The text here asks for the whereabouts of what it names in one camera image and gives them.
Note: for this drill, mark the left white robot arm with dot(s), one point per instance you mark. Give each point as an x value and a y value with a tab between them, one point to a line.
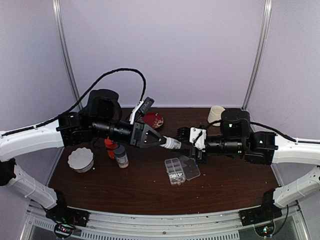
34	138

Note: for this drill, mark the cream textured mug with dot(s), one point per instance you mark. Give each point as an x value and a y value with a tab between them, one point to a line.
215	113

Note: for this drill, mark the clear plastic pill organizer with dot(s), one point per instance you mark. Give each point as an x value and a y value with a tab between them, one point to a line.
181	169

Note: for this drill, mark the grey lid pill bottle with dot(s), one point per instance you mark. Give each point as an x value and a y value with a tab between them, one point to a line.
121	157

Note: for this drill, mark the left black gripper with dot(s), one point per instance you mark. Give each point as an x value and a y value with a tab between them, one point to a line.
139	135

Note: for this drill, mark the left aluminium frame post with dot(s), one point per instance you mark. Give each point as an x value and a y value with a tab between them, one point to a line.
64	48

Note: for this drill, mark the aluminium frame post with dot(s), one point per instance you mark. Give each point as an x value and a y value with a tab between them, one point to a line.
263	36
64	48

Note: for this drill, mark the orange pill bottle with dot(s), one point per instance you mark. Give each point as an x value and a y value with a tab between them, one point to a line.
110	147

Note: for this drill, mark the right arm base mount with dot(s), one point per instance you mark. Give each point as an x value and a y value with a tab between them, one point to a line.
267	211

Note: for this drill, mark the white pill bottle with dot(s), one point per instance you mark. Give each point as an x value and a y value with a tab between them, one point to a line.
171	144

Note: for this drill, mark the right aluminium frame post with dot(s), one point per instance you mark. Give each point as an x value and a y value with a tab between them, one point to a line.
263	36

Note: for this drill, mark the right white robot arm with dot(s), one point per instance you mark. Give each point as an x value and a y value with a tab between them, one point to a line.
291	150

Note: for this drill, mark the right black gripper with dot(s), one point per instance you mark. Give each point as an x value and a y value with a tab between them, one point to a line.
190	153

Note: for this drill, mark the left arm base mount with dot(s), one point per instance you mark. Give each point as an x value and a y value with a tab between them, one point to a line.
61	213

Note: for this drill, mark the red floral plate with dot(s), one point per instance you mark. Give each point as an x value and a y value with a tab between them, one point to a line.
153	119

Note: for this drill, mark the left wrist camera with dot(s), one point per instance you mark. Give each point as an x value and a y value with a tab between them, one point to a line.
141	109

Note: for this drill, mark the white scalloped bowl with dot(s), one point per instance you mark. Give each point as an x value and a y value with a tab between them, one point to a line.
81	160

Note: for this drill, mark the front aluminium rail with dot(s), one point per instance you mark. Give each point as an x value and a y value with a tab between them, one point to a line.
224	225

